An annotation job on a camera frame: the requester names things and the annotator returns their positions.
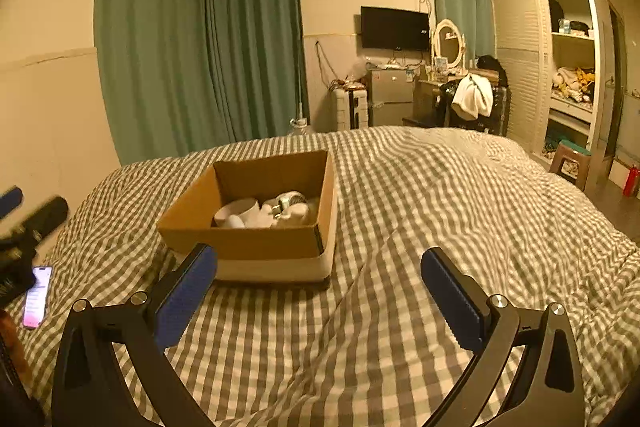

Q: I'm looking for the white ribbed suitcase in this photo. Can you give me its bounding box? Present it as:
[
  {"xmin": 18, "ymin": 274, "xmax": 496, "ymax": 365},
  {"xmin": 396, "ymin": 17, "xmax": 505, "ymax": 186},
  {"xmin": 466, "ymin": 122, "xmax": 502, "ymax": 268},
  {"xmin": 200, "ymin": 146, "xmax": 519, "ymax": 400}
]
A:
[{"xmin": 334, "ymin": 87, "xmax": 370, "ymax": 132}]

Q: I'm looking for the dark chair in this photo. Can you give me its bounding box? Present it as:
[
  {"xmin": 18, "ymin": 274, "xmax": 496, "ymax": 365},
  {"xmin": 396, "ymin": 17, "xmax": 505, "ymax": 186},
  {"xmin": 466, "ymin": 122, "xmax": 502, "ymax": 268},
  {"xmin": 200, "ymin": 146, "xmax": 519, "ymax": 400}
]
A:
[{"xmin": 440, "ymin": 79, "xmax": 512, "ymax": 137}]

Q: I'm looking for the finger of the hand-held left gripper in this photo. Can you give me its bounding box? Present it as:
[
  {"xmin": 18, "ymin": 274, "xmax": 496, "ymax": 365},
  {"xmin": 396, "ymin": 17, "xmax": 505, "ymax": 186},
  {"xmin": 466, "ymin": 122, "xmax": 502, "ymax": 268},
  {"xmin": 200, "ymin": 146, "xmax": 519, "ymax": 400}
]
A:
[
  {"xmin": 0, "ymin": 187, "xmax": 24, "ymax": 220},
  {"xmin": 0, "ymin": 196, "xmax": 69, "ymax": 254}
]

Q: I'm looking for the white dressing table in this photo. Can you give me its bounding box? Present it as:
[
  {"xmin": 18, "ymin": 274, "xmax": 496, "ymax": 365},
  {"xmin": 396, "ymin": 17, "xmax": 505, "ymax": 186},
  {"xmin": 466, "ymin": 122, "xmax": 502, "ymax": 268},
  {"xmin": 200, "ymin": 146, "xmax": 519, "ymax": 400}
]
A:
[{"xmin": 403, "ymin": 74, "xmax": 472, "ymax": 128}]

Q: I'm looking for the silver small fridge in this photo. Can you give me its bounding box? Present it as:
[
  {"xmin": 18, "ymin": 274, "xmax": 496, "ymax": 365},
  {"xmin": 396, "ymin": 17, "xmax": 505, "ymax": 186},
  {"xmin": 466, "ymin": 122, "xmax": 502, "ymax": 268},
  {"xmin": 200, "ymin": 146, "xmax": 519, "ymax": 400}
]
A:
[{"xmin": 367, "ymin": 68, "xmax": 415, "ymax": 128}]

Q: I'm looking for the pile of yellow clothes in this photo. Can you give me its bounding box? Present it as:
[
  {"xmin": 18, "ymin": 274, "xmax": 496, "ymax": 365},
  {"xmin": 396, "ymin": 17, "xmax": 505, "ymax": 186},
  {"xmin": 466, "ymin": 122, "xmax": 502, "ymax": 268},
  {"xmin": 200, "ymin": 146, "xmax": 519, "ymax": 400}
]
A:
[{"xmin": 551, "ymin": 67, "xmax": 596, "ymax": 103}]

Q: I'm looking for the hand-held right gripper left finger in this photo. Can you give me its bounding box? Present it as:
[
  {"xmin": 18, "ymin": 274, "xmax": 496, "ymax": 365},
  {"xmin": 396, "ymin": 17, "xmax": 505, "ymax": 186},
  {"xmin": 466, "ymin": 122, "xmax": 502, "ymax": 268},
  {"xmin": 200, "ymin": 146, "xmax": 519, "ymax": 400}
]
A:
[{"xmin": 51, "ymin": 243, "xmax": 219, "ymax": 427}]

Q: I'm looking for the grey checked blanket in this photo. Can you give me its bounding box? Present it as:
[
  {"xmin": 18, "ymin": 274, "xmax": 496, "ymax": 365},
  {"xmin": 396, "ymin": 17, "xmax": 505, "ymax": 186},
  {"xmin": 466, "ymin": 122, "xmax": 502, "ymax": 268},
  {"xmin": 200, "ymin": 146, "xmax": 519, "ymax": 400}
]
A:
[{"xmin": 5, "ymin": 125, "xmax": 640, "ymax": 427}]

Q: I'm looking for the person's left forearm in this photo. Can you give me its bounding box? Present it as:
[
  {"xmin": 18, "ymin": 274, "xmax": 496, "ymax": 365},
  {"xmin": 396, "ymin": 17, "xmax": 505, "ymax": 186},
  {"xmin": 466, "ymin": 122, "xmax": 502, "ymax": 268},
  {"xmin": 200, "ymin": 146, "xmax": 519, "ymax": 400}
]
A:
[{"xmin": 0, "ymin": 309, "xmax": 35, "ymax": 390}]

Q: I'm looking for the white sock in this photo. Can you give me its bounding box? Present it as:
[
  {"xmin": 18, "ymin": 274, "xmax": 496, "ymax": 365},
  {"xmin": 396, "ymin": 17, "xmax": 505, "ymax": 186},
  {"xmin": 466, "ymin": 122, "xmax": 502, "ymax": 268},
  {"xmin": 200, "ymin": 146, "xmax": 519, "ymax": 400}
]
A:
[{"xmin": 227, "ymin": 207, "xmax": 277, "ymax": 230}]

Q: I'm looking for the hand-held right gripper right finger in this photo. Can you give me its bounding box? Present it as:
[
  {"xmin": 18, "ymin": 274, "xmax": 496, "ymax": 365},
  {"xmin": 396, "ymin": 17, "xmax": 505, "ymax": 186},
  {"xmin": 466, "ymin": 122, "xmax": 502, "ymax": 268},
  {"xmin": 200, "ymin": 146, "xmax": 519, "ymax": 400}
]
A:
[{"xmin": 420, "ymin": 247, "xmax": 586, "ymax": 427}]

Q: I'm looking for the black bag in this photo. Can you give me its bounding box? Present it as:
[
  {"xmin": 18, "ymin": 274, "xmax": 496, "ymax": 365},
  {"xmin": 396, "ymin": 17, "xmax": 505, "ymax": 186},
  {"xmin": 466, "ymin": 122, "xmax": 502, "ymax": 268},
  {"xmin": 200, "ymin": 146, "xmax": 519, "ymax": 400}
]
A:
[{"xmin": 475, "ymin": 55, "xmax": 509, "ymax": 86}]

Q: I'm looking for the white garment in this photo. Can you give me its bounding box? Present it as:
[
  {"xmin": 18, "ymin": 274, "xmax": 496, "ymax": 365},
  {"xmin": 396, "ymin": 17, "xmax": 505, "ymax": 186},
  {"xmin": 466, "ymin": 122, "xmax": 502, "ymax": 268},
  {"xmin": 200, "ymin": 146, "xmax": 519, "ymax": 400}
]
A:
[{"xmin": 451, "ymin": 73, "xmax": 495, "ymax": 120}]

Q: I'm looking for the clear plastic bag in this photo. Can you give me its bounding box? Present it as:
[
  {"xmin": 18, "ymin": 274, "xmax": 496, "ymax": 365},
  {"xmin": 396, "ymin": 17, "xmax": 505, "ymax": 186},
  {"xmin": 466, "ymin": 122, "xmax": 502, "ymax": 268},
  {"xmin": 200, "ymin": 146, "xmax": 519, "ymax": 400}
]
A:
[{"xmin": 349, "ymin": 57, "xmax": 374, "ymax": 84}]

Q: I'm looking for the white louvred wardrobe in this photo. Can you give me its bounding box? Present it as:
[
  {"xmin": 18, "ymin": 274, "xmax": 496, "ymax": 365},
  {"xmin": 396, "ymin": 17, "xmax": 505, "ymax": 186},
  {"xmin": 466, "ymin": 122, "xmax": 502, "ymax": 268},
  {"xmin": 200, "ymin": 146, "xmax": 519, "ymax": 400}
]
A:
[{"xmin": 489, "ymin": 0, "xmax": 609, "ymax": 191}]

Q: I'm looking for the cardboard box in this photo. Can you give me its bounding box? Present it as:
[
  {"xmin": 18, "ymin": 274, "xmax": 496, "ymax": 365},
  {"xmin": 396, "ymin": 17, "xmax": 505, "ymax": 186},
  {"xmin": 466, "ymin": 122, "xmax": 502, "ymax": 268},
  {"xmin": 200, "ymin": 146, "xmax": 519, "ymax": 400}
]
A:
[{"xmin": 156, "ymin": 149, "xmax": 339, "ymax": 284}]

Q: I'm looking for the wide green curtain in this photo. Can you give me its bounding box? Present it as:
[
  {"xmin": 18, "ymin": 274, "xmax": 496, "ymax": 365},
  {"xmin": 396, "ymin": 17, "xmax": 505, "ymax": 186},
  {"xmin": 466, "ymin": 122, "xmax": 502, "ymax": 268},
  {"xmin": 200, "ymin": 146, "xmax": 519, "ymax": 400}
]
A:
[{"xmin": 95, "ymin": 0, "xmax": 310, "ymax": 166}]

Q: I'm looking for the small wooden stool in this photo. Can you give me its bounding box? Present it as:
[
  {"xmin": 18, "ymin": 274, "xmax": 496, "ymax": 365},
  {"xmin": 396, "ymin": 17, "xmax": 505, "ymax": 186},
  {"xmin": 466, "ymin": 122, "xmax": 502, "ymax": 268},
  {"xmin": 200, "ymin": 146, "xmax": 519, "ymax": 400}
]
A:
[{"xmin": 548, "ymin": 142, "xmax": 593, "ymax": 186}]

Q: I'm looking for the white handheld electric device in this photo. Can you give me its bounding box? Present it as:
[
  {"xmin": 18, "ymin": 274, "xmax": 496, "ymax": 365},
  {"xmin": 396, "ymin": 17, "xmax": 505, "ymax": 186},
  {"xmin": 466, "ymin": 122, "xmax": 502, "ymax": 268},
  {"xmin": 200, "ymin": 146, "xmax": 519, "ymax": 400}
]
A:
[{"xmin": 263, "ymin": 191, "xmax": 321, "ymax": 227}]

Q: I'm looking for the black wall television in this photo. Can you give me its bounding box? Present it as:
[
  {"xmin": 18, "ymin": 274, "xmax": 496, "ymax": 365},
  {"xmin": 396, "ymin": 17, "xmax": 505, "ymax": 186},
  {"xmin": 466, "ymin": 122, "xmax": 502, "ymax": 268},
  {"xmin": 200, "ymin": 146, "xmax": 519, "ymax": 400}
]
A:
[{"xmin": 360, "ymin": 6, "xmax": 431, "ymax": 52}]

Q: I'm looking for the red fire extinguisher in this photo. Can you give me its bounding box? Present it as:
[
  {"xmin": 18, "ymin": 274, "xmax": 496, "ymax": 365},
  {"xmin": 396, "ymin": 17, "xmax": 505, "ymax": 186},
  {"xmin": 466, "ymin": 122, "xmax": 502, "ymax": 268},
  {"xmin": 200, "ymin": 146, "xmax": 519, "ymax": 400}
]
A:
[{"xmin": 623, "ymin": 163, "xmax": 640, "ymax": 198}]

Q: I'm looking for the white oval vanity mirror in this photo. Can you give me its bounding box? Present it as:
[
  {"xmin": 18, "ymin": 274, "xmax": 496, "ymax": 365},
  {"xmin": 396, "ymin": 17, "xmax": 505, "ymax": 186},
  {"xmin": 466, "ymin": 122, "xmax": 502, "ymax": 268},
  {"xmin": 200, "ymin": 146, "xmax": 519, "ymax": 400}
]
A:
[{"xmin": 432, "ymin": 19, "xmax": 468, "ymax": 70}]

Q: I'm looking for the smartphone with lit screen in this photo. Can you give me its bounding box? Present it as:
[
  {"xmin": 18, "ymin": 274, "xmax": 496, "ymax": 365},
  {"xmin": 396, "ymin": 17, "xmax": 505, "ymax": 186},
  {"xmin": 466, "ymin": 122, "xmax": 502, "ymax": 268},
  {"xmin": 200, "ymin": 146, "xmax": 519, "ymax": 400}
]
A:
[{"xmin": 22, "ymin": 265, "xmax": 54, "ymax": 331}]

